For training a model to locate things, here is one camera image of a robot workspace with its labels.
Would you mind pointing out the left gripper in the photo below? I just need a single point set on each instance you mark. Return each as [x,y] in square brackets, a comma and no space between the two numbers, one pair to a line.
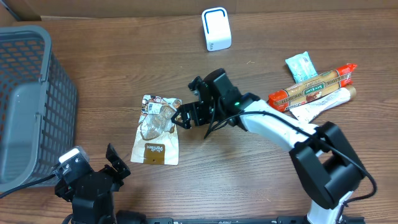
[119,165]

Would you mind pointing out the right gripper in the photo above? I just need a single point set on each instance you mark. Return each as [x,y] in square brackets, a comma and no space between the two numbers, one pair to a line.
[197,107]

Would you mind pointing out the beige brown snack pouch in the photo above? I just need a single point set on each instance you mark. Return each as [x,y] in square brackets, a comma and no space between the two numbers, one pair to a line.
[156,139]

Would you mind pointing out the orange spaghetti package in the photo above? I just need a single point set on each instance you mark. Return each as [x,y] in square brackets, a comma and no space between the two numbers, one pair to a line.
[312,89]

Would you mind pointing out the white tube with gold cap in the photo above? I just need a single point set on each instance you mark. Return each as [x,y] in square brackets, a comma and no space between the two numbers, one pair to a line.
[308,112]

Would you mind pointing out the teal snack packet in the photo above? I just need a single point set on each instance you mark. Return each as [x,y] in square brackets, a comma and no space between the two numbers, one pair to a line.
[301,67]

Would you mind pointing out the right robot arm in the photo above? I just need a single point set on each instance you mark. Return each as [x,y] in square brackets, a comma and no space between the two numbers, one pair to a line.
[326,164]

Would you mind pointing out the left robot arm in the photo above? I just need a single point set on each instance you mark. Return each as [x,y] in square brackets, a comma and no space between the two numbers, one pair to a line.
[91,192]

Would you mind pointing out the white barcode scanner stand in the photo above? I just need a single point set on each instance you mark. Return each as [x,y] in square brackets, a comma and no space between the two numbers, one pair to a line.
[216,29]

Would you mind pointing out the grey plastic shopping basket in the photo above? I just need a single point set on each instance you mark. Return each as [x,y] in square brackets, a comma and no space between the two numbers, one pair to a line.
[38,106]

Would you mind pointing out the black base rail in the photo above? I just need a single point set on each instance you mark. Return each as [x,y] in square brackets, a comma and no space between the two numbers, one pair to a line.
[278,220]

